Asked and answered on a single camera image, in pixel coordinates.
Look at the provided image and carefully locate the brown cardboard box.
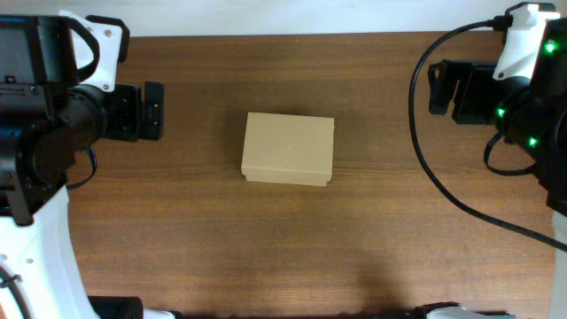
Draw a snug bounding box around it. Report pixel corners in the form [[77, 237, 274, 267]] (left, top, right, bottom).
[[241, 112, 335, 187]]

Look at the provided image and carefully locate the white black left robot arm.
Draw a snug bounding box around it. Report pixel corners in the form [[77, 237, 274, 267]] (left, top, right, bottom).
[[1, 11, 170, 318]]

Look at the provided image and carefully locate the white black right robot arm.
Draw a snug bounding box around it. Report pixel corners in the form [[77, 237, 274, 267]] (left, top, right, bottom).
[[408, 16, 566, 318]]

